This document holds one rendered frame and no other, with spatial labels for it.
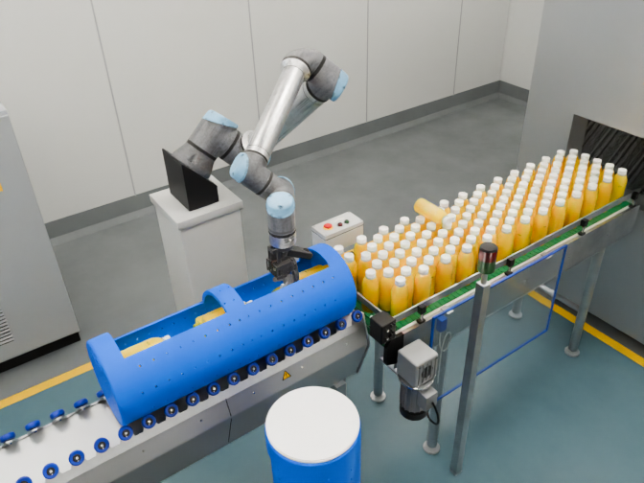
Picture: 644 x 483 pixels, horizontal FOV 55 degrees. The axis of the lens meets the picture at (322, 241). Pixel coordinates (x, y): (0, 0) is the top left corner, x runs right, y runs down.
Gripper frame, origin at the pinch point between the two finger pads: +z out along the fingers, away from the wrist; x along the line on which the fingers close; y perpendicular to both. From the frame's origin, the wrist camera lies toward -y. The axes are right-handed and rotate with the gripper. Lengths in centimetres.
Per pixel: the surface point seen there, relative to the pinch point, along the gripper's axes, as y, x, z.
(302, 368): 5.2, 13.2, 26.5
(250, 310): 21.1, 9.1, -6.0
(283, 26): -174, -281, -1
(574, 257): -141, 23, 35
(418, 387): -31, 36, 40
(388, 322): -25.9, 23.4, 13.6
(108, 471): 76, 13, 27
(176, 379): 50, 14, 2
